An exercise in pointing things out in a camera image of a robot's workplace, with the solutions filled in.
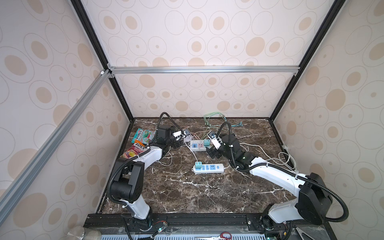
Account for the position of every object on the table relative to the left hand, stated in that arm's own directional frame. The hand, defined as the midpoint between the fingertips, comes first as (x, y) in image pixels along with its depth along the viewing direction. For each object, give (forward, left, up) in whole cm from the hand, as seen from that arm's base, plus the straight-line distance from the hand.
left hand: (180, 128), depth 91 cm
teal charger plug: (-19, -11, -10) cm, 24 cm away
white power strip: (-20, -17, -14) cm, 30 cm away
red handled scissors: (-54, -21, -15) cm, 60 cm away
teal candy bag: (+4, +28, -14) cm, 32 cm away
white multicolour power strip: (-3, -11, -14) cm, 18 cm away
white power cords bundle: (-12, -67, -17) cm, 70 cm away
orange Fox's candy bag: (-8, +31, -13) cm, 35 cm away
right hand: (-11, -20, +3) cm, 23 cm away
